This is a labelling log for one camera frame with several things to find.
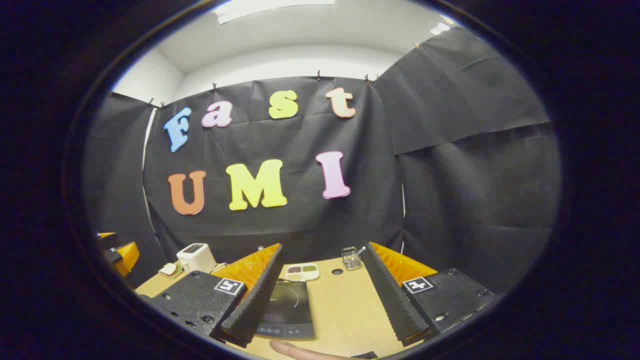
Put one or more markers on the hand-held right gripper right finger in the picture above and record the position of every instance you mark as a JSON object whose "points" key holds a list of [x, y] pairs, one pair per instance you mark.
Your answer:
{"points": [[390, 300]]}

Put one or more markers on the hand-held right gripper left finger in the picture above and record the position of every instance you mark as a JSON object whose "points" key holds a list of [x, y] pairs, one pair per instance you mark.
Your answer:
{"points": [[255, 305]]}

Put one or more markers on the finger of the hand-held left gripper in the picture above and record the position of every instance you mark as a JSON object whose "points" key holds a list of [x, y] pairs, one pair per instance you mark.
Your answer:
{"points": [[127, 257], [106, 235]]}

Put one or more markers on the black induction cooktop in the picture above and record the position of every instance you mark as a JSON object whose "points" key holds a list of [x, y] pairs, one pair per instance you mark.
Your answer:
{"points": [[292, 305]]}

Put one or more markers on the sandwich with lettuce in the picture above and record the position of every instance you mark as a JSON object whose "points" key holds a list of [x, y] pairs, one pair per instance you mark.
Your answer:
{"points": [[170, 269]]}

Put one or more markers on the dark red bean portion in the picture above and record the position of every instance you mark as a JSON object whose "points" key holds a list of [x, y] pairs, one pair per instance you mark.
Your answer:
{"points": [[294, 270]]}

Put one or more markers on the cream rectangular tray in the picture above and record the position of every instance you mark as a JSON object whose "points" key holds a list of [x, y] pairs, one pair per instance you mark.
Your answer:
{"points": [[178, 275]]}

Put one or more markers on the white divided tray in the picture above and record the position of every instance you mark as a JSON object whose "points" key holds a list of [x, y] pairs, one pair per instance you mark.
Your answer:
{"points": [[312, 276]]}

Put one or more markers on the green bean portion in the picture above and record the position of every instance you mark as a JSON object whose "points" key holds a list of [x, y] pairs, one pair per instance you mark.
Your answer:
{"points": [[310, 268]]}

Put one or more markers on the white toaster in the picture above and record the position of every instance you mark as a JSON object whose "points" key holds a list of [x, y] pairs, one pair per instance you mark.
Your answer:
{"points": [[196, 257]]}

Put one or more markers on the ceiling light panel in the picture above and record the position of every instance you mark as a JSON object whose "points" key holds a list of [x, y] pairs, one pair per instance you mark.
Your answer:
{"points": [[442, 26]]}

